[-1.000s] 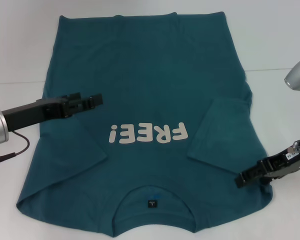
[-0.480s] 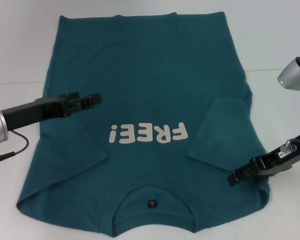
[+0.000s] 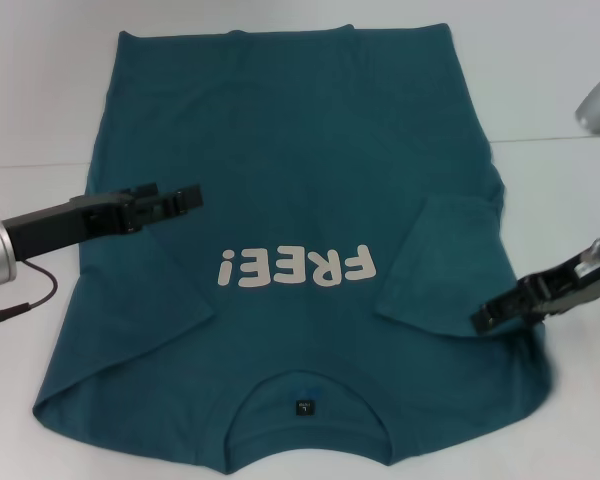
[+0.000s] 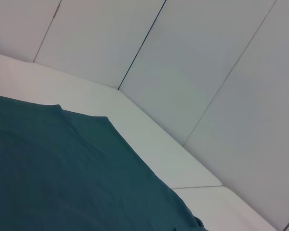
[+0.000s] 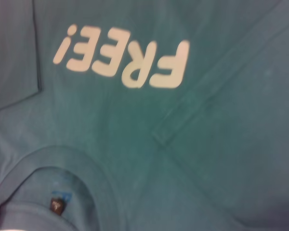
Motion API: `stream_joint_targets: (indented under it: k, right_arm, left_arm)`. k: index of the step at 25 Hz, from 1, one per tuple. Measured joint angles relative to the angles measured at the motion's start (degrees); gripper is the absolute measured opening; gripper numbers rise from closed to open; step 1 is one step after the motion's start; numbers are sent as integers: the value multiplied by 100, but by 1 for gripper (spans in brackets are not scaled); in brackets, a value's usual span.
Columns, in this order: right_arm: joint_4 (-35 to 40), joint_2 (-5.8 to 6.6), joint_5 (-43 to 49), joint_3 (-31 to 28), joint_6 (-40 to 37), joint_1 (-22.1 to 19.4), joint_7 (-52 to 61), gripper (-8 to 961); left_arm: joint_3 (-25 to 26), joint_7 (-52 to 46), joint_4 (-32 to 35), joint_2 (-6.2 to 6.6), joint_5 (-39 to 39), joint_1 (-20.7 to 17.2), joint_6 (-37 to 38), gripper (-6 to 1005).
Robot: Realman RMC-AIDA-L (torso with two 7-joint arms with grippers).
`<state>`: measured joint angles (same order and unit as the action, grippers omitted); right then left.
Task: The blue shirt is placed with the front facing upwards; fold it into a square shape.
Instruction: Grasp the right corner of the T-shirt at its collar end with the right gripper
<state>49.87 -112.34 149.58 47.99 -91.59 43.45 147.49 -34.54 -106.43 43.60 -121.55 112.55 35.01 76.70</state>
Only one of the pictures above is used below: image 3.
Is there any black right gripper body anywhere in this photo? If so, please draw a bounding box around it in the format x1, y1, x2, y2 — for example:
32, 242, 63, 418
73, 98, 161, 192
544, 229, 600, 314

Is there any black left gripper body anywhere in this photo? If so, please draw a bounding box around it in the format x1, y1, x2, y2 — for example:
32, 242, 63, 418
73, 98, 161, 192
2, 192, 131, 260

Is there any teal T-shirt white print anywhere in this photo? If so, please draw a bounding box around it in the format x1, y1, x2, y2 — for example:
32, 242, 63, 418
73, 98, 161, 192
32, 22, 556, 476

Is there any short silver connector plug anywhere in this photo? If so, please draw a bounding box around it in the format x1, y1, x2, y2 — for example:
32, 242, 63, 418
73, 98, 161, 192
577, 237, 600, 276

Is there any black cable silver plug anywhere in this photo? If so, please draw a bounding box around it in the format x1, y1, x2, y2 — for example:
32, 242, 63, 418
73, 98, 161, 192
0, 258, 59, 326

